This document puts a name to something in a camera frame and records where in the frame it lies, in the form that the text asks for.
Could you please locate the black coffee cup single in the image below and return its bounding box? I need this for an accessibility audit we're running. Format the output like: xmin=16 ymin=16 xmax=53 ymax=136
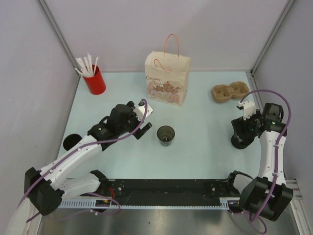
xmin=156 ymin=125 xmax=175 ymax=146

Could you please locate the white paper takeout bag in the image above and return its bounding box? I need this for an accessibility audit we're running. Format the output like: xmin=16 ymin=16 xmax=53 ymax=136
xmin=144 ymin=42 xmax=191 ymax=107

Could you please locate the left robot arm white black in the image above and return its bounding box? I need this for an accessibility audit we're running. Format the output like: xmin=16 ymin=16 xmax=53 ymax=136
xmin=22 ymin=99 xmax=153 ymax=215

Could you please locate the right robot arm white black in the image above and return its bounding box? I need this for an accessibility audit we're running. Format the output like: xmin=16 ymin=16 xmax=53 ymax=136
xmin=225 ymin=101 xmax=293 ymax=221

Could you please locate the black coffee cup left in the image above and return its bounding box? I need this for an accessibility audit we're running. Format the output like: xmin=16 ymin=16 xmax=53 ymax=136
xmin=63 ymin=134 xmax=82 ymax=151

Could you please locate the brown pulp cup carrier stack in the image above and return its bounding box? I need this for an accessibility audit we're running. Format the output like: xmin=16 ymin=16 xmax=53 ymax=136
xmin=211 ymin=81 xmax=250 ymax=103

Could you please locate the red plastic cup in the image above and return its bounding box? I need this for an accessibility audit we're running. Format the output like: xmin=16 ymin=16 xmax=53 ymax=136
xmin=83 ymin=65 xmax=106 ymax=95

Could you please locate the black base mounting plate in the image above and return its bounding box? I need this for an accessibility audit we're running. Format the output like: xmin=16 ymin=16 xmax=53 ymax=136
xmin=95 ymin=179 xmax=240 ymax=206

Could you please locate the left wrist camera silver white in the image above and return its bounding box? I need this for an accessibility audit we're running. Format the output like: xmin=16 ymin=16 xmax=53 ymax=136
xmin=133 ymin=99 xmax=154 ymax=121

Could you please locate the wrist camera silver white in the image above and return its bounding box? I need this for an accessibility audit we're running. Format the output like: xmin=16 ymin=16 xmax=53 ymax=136
xmin=133 ymin=99 xmax=154 ymax=121
xmin=237 ymin=100 xmax=256 ymax=120

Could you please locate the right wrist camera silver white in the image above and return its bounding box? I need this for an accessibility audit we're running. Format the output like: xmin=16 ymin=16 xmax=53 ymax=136
xmin=237 ymin=100 xmax=256 ymax=120

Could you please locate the white slotted cable duct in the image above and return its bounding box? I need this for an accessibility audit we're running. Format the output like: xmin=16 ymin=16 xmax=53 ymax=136
xmin=58 ymin=197 xmax=229 ymax=210

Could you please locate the aluminium frame post right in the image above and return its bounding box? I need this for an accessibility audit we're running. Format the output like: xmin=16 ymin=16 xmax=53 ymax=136
xmin=250 ymin=0 xmax=296 ymax=75

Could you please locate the aluminium frame post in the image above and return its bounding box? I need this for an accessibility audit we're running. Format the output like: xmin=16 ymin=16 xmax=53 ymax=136
xmin=250 ymin=0 xmax=296 ymax=75
xmin=36 ymin=0 xmax=78 ymax=68

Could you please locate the aluminium frame post left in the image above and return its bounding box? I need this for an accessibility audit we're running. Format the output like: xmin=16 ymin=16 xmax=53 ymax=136
xmin=36 ymin=0 xmax=78 ymax=68

